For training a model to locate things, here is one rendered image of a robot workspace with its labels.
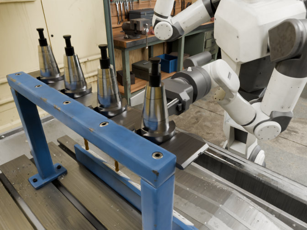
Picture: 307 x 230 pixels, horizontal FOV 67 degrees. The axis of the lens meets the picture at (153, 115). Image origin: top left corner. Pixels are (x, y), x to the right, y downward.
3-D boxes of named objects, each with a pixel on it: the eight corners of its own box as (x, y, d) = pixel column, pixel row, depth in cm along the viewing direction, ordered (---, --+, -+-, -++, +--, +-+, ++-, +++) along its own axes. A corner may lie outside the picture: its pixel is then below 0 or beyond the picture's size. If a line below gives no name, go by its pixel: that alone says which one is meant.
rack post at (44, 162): (59, 164, 75) (35, 77, 60) (67, 171, 72) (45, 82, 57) (28, 180, 69) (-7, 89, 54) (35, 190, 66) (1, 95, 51)
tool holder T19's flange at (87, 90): (57, 97, 49) (55, 86, 48) (82, 89, 53) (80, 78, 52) (72, 107, 46) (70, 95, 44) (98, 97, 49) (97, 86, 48)
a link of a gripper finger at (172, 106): (158, 107, 47) (177, 97, 51) (158, 121, 48) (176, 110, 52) (164, 110, 46) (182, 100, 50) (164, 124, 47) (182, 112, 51)
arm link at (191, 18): (167, 41, 111) (209, 14, 102) (165, 51, 101) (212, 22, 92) (154, 20, 106) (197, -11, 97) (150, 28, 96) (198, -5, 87)
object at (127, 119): (134, 109, 43) (134, 105, 43) (156, 119, 40) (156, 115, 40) (104, 124, 39) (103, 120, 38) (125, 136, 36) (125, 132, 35)
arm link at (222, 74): (188, 81, 66) (216, 107, 72) (214, 70, 59) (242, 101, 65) (194, 65, 69) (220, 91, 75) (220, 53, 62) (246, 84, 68)
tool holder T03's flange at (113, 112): (86, 116, 42) (84, 104, 41) (110, 103, 47) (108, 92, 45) (111, 127, 39) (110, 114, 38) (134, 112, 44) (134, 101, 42)
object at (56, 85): (71, 80, 56) (71, 76, 56) (84, 85, 53) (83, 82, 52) (43, 88, 51) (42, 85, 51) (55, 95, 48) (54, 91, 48)
